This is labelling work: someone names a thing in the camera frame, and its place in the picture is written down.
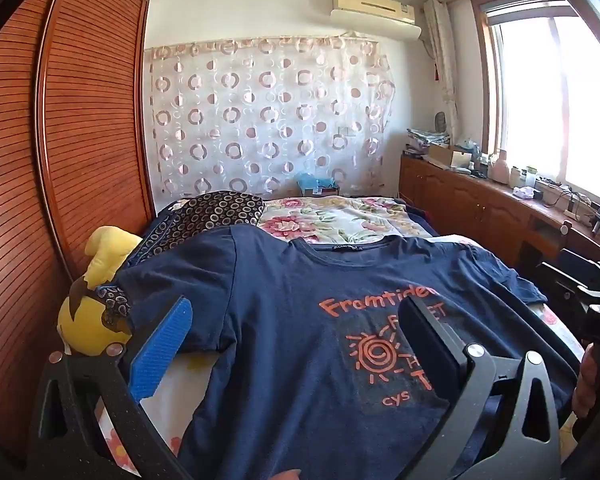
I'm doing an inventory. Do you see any dark patterned folded quilt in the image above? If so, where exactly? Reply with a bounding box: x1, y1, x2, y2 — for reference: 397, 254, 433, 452
124, 191, 265, 266

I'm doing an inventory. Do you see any yellow plush toy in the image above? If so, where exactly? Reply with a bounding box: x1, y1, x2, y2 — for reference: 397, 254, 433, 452
57, 226, 142, 356

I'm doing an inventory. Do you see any white wall air conditioner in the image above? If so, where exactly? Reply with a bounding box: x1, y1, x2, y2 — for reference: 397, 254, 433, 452
330, 0, 422, 41

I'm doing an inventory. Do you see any stack of papers on cabinet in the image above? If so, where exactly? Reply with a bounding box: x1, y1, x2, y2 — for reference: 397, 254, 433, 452
406, 128, 450, 153

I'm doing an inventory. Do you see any white red-flower bed sheet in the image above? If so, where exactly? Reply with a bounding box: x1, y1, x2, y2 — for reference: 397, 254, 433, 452
95, 352, 219, 476

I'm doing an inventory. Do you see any cardboard box on cabinet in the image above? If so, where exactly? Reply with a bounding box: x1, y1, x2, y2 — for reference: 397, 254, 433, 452
424, 144, 472, 168

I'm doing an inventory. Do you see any white plastic bottle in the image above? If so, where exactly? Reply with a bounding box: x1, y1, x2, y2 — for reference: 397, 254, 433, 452
488, 150, 510, 185

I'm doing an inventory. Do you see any beige window curtain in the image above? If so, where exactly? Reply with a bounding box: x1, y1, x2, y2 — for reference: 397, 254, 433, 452
422, 0, 460, 143

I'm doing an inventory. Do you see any wooden louvered wardrobe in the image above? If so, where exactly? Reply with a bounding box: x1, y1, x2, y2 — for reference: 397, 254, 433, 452
0, 0, 154, 456

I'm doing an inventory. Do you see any floral beige blanket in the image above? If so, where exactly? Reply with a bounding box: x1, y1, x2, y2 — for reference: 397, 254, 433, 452
258, 196, 431, 245

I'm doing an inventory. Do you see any blue box at headboard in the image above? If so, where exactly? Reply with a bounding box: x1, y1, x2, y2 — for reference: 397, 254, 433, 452
297, 174, 340, 197

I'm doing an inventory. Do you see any navy blue printed t-shirt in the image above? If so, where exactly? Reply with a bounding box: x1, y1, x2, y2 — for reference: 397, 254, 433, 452
111, 224, 577, 479

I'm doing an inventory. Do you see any sheer circle-pattern curtain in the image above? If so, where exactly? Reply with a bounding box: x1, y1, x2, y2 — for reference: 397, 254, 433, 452
144, 36, 396, 205

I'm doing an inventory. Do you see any window with wooden frame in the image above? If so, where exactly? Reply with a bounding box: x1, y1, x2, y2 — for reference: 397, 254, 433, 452
472, 0, 600, 202

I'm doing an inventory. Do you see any wooden sideboard cabinet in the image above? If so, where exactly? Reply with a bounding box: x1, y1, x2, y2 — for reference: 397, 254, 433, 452
399, 155, 600, 273

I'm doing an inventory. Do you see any right hand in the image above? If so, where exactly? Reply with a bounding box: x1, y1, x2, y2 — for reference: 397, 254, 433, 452
572, 344, 600, 418

